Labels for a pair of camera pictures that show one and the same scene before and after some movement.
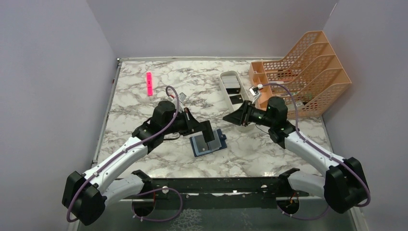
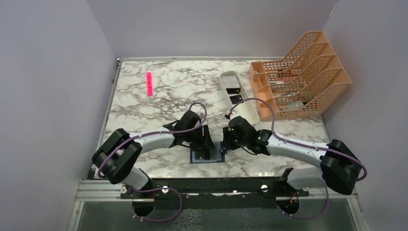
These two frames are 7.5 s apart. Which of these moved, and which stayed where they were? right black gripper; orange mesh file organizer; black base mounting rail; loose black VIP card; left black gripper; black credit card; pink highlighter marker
Moved: left black gripper; right black gripper; black credit card
Stayed: loose black VIP card; pink highlighter marker; black base mounting rail; orange mesh file organizer
